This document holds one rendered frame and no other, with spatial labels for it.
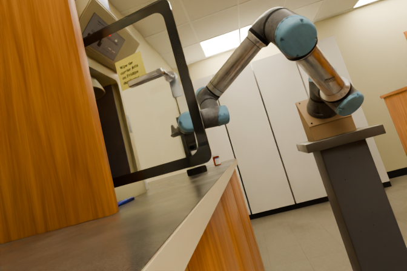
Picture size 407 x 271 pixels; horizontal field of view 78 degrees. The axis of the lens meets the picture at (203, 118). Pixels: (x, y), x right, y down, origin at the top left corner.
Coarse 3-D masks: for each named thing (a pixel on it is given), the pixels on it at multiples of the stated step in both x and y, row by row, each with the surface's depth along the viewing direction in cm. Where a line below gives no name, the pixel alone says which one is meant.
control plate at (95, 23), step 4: (92, 16) 71; (96, 16) 72; (92, 20) 71; (96, 20) 73; (100, 20) 74; (88, 24) 71; (92, 24) 72; (96, 24) 74; (100, 24) 75; (104, 24) 76; (88, 28) 72; (92, 28) 73; (96, 28) 74; (100, 28) 76; (84, 32) 71; (88, 32) 72; (92, 32) 74; (84, 36) 72
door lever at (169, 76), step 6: (150, 72) 53; (156, 72) 52; (162, 72) 52; (168, 72) 57; (138, 78) 54; (144, 78) 54; (150, 78) 53; (156, 78) 54; (168, 78) 56; (132, 84) 54; (138, 84) 54
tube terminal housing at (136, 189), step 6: (126, 186) 78; (132, 186) 82; (138, 186) 86; (144, 186) 91; (120, 192) 74; (126, 192) 77; (132, 192) 81; (138, 192) 85; (144, 192) 90; (120, 198) 73
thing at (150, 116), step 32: (160, 0) 59; (96, 32) 65; (128, 32) 62; (160, 32) 59; (96, 64) 64; (160, 64) 58; (96, 96) 64; (128, 96) 60; (160, 96) 58; (192, 96) 55; (128, 128) 60; (160, 128) 57; (192, 128) 55; (128, 160) 59; (160, 160) 57; (192, 160) 54
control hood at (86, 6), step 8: (80, 0) 68; (88, 0) 68; (96, 0) 70; (80, 8) 68; (88, 8) 69; (96, 8) 71; (104, 8) 74; (80, 16) 68; (88, 16) 70; (104, 16) 75; (112, 16) 78; (80, 24) 69
